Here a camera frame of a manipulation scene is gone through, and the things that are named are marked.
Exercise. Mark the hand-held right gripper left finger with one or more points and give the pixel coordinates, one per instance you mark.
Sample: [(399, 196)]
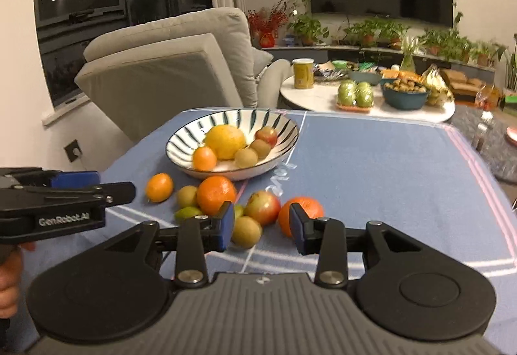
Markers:
[(226, 225)]

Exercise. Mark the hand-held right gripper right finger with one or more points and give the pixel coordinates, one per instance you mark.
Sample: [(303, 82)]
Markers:
[(297, 229)]

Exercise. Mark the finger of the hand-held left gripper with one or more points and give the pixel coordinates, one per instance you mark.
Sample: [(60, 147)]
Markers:
[(76, 179), (119, 193)]

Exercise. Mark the green lime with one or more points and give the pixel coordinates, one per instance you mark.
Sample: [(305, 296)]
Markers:
[(188, 213), (238, 210)]

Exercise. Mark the large orange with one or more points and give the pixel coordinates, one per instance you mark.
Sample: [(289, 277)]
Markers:
[(216, 195), (311, 207)]

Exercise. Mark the small orange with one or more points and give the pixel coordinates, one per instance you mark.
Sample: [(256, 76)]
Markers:
[(159, 187), (204, 159)]

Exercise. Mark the large yellow citrus fruit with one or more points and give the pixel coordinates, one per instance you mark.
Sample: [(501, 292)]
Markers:
[(225, 141)]

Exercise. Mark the striped ceramic bowl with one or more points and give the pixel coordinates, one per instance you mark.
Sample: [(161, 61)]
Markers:
[(190, 136)]

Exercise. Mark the person's left hand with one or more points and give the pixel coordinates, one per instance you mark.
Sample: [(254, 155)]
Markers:
[(8, 290)]

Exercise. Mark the blue tablecloth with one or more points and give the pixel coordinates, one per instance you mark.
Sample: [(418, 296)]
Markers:
[(383, 177)]

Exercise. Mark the beige armchair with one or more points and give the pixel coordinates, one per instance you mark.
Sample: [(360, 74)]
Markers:
[(161, 76)]

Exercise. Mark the round white table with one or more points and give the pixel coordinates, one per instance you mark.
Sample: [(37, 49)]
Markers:
[(311, 99)]

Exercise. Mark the pack of green apples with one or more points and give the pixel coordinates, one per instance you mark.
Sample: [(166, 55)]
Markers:
[(355, 94)]

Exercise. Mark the yellow jar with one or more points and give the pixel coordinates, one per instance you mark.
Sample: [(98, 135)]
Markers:
[(303, 74)]

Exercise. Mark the dark snack packets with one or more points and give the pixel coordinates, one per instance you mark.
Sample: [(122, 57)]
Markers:
[(329, 74)]

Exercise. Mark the small teal bowl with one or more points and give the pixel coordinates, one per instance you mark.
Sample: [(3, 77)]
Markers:
[(364, 77)]

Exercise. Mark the grey cushion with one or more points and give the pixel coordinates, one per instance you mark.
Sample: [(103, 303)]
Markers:
[(260, 60)]

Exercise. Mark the large teal bowl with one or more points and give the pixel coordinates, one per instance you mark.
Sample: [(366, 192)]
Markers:
[(406, 99)]

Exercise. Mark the green lidded container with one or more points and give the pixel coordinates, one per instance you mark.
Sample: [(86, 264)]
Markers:
[(339, 64)]

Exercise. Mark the grey television console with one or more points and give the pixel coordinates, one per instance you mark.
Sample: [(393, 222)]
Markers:
[(323, 54)]

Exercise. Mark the pile of brown longans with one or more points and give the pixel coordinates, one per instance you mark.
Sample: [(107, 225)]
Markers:
[(406, 87)]

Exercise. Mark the plate of tangerines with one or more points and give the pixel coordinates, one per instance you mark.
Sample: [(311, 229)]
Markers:
[(400, 75)]

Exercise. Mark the red berry branches in vase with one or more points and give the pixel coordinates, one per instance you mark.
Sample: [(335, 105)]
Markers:
[(266, 39)]

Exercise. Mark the golden foil bag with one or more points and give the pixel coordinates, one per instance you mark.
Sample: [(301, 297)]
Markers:
[(436, 86)]

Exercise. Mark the potted green plant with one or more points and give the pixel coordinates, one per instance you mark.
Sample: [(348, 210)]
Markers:
[(309, 29), (464, 48), (394, 35), (365, 31), (484, 52), (434, 40)]

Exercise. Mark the glass vase with green stems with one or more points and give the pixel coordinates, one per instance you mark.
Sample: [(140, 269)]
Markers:
[(408, 58)]

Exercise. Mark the dark marble table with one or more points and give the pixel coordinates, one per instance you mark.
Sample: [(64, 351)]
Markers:
[(488, 149)]

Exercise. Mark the cardboard boxes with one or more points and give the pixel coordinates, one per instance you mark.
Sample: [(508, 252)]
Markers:
[(460, 82)]

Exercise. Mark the orange plastic bag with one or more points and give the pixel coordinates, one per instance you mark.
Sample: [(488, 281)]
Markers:
[(486, 94)]

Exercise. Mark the pink plate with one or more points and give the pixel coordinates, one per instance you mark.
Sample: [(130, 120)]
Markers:
[(512, 135)]

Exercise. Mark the green box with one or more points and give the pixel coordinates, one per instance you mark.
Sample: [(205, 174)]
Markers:
[(509, 102)]

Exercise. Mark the tall leafy floor plant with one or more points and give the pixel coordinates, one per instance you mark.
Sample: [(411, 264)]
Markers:
[(512, 64)]

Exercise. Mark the dark wall socket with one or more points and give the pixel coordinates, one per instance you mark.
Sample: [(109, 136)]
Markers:
[(73, 149)]

